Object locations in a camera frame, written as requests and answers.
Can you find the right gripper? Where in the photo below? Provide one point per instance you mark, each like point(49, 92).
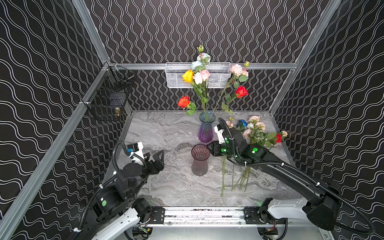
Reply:
point(214, 151)

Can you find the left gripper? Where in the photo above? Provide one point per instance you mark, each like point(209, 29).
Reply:
point(153, 163)

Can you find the dark pink glass vase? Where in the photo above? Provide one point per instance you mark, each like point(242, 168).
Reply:
point(200, 154)

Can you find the blue purple glass vase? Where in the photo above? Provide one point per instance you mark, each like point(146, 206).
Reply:
point(205, 134)

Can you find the orange red rose stem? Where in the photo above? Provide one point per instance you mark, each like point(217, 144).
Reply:
point(186, 104)

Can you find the large red rose stem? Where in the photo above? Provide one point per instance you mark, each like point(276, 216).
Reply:
point(228, 99)

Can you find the cream white rose stem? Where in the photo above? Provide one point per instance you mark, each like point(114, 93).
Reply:
point(198, 83)

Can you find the pink rosebud stem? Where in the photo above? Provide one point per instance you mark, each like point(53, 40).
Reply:
point(205, 97)

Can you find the pink peony spray stem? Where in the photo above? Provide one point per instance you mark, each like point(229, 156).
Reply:
point(239, 74)

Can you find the yellow rose stem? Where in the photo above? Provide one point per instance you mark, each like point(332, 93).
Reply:
point(188, 78)

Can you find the white flower stem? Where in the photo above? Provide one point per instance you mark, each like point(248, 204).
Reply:
point(202, 62)

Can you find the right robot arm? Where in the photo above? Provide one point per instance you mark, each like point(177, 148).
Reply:
point(316, 203)

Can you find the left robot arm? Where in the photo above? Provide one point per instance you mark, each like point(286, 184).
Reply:
point(117, 206)

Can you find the blue flower stem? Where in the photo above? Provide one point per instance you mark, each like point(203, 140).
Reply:
point(242, 125)

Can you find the pink spray with red bud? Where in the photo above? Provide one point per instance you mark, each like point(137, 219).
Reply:
point(257, 133)

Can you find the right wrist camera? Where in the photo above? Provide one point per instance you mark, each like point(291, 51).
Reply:
point(219, 131)

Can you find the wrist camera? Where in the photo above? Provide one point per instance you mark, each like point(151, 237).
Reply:
point(219, 131)
point(136, 152)

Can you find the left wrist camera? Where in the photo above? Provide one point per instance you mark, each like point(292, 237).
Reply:
point(136, 152)

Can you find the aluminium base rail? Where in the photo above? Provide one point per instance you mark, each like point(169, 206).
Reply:
point(202, 217)

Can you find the black wire wall basket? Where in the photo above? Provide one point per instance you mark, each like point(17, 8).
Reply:
point(109, 101)

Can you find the white mesh wall basket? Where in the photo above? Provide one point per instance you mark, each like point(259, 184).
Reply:
point(181, 75)

